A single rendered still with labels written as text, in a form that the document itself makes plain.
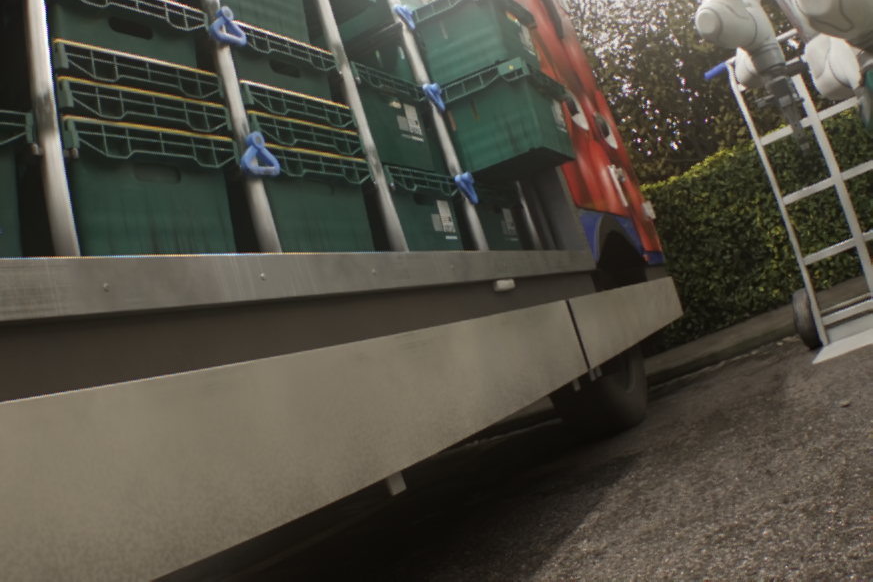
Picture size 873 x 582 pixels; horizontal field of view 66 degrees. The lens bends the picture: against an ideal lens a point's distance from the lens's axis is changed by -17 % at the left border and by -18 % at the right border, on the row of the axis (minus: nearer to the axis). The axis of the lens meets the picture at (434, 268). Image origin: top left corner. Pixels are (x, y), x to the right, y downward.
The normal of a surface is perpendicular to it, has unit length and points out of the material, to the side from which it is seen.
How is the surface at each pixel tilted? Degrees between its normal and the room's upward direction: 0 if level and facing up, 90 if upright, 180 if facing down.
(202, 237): 96
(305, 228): 94
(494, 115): 93
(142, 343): 90
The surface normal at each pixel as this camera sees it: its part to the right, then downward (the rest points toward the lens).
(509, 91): -0.42, 0.07
